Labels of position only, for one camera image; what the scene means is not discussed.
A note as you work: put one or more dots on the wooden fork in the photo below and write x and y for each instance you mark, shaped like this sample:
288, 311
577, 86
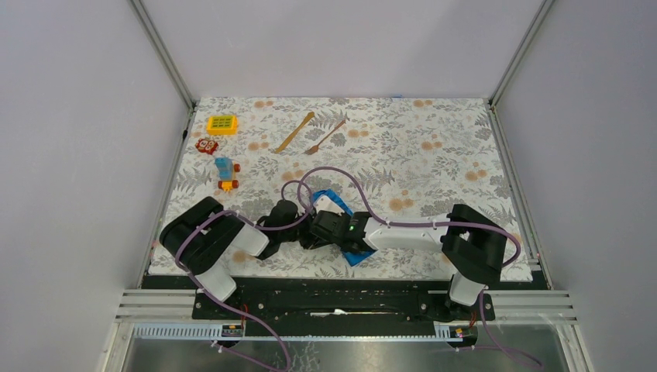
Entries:
315, 148

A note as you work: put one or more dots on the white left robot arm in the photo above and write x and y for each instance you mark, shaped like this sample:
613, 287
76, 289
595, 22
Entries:
200, 236

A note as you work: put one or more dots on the yellow green toy block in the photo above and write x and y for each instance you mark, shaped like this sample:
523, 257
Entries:
222, 125

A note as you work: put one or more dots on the blue toy train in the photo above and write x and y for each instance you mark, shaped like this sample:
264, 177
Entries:
228, 170

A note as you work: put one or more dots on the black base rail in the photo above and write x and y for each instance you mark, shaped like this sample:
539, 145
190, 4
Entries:
331, 307

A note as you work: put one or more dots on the floral tablecloth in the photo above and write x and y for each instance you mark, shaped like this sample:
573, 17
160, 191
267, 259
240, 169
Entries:
403, 157

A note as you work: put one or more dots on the red owl toy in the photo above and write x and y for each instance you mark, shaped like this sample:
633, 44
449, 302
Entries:
206, 145

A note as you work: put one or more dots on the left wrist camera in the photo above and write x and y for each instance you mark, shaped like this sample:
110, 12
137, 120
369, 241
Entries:
325, 203

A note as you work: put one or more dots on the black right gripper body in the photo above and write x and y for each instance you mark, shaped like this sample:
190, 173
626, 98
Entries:
348, 217

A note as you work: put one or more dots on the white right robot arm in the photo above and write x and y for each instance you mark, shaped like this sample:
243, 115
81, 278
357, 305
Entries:
473, 244

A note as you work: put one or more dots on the blue cloth napkin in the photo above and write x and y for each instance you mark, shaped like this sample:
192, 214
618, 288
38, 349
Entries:
352, 259

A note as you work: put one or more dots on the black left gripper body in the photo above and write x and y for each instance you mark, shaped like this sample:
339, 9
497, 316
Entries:
298, 232

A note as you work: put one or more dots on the wooden spoon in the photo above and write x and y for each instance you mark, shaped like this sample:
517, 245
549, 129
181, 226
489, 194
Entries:
292, 135

